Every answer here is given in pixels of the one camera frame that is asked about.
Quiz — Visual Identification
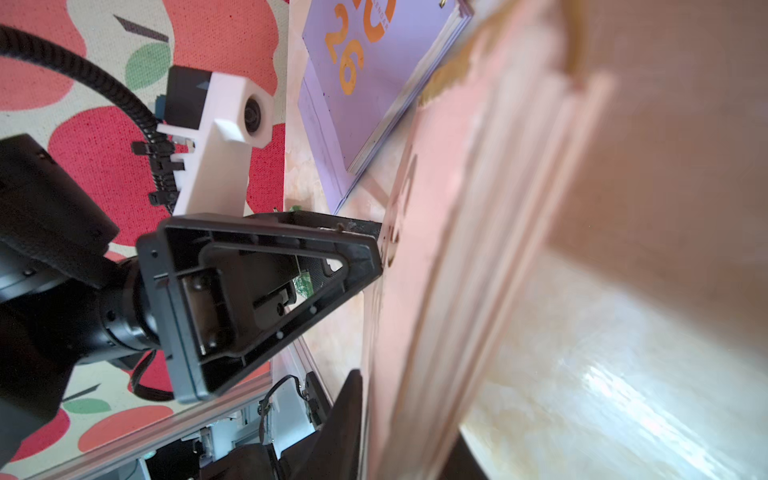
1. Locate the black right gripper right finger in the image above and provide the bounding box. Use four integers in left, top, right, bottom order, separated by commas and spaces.
440, 434, 488, 480

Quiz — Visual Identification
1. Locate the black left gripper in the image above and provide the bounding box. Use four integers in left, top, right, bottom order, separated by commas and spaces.
95, 211, 383, 403

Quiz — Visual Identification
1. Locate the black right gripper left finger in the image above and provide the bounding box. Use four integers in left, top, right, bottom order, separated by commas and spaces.
277, 370, 363, 479

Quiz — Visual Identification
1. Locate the pink calendar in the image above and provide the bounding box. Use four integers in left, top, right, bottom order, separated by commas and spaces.
359, 1, 612, 479

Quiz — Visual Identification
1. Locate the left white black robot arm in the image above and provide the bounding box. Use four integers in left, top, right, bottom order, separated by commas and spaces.
1, 135, 382, 463

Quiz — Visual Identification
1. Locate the green orange snack bag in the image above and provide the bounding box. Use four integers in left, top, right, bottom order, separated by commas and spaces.
293, 257, 314, 299

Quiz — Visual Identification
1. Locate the purple calendar near shelf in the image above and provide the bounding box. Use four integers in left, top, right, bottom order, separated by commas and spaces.
298, 0, 473, 213

